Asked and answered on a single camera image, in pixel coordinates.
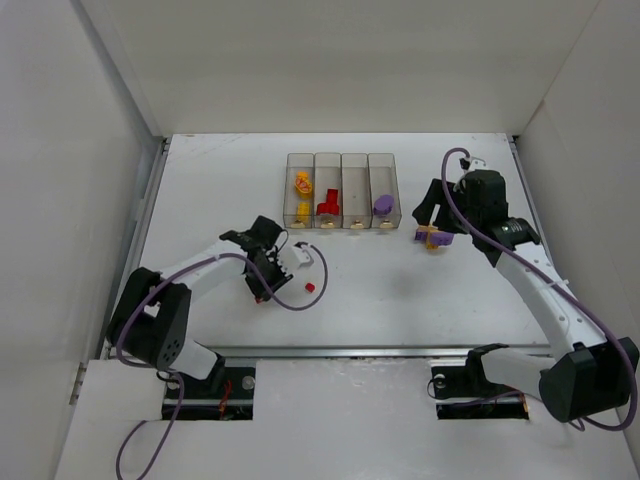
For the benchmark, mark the purple oval lego piece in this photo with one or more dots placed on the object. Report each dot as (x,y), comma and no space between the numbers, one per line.
(383,205)

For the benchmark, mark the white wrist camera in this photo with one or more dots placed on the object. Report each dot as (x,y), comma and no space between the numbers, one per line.
(296,256)
(471,163)

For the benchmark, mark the right aluminium frame rail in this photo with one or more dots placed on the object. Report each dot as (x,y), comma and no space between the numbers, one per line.
(513,142)

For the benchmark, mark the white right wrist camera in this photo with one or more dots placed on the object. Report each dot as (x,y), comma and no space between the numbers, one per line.
(471,163)

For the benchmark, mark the yellow lego plate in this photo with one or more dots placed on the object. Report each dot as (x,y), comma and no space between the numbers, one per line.
(303,211)

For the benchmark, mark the purple yellow lego figure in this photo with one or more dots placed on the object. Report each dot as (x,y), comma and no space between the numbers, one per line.
(432,238)

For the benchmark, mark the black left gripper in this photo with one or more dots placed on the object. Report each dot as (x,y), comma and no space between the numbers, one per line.
(267,276)

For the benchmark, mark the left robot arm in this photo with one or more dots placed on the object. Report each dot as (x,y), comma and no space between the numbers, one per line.
(151,318)

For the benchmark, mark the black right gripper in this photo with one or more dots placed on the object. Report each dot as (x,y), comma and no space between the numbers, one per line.
(439,209)

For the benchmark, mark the front aluminium rail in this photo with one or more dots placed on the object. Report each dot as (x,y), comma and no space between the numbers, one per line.
(352,352)

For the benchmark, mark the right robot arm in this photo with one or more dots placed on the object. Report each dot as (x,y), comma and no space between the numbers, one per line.
(590,370)

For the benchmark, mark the large red lego assembly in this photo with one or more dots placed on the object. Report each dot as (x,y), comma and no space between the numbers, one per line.
(331,204)

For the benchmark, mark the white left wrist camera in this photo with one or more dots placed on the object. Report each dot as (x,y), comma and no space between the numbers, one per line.
(296,256)

